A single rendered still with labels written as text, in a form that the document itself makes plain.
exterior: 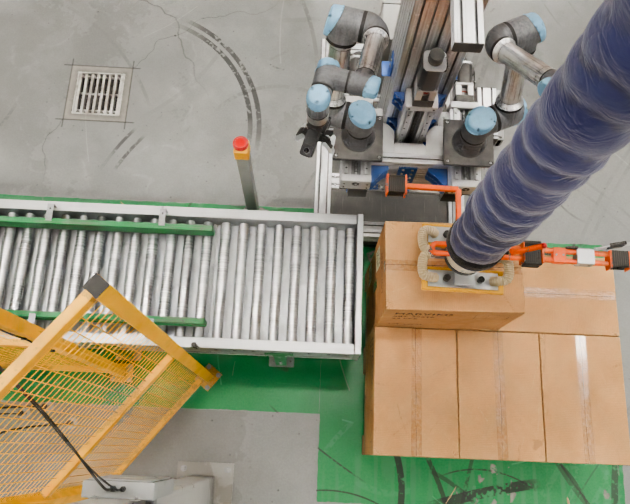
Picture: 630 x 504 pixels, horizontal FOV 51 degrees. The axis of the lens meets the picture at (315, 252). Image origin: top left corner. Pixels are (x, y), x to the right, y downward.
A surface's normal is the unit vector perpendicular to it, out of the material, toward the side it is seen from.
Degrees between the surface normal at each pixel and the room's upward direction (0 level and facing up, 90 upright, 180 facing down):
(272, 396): 0
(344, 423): 0
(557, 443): 0
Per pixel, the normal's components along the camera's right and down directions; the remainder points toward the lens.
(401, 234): 0.02, -0.29
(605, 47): -0.92, 0.29
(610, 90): -0.60, 0.60
